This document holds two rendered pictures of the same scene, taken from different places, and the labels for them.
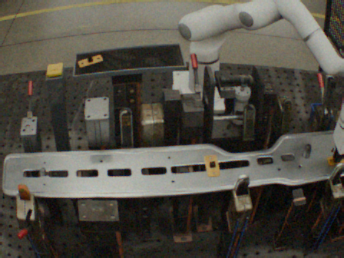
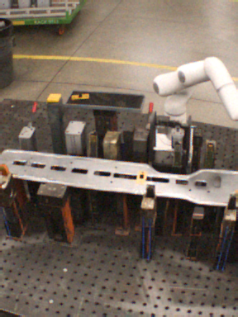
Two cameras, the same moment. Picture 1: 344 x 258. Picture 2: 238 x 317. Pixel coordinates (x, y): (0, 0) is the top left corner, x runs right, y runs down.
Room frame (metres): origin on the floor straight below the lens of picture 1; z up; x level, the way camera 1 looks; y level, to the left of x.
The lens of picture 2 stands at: (-0.39, -0.61, 2.39)
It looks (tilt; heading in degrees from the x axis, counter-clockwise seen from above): 39 degrees down; 21
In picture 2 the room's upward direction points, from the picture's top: 2 degrees counter-clockwise
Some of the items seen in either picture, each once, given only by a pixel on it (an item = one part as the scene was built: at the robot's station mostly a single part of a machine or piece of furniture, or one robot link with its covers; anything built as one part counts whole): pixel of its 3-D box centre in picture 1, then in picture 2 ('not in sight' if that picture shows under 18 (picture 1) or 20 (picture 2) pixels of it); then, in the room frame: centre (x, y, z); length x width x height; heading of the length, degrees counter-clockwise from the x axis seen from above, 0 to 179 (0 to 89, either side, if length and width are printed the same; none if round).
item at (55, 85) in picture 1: (59, 119); (58, 135); (1.34, 0.41, 0.92); 0.08 x 0.08 x 0.44; 8
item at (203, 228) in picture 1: (206, 194); (142, 201); (1.10, -0.12, 0.84); 0.13 x 0.05 x 0.29; 8
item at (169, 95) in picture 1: (170, 140); (129, 161); (1.28, 0.00, 0.90); 0.05 x 0.05 x 0.40; 8
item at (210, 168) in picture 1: (212, 164); (141, 177); (1.08, -0.12, 1.01); 0.08 x 0.04 x 0.01; 9
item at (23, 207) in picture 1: (38, 236); (10, 207); (0.81, 0.43, 0.88); 0.15 x 0.11 x 0.36; 8
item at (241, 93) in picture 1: (229, 129); (170, 159); (1.30, -0.19, 0.94); 0.18 x 0.13 x 0.49; 98
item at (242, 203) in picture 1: (233, 229); (148, 228); (0.92, -0.21, 0.87); 0.12 x 0.09 x 0.35; 8
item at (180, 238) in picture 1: (182, 200); (124, 201); (1.07, -0.04, 0.84); 0.17 x 0.06 x 0.29; 8
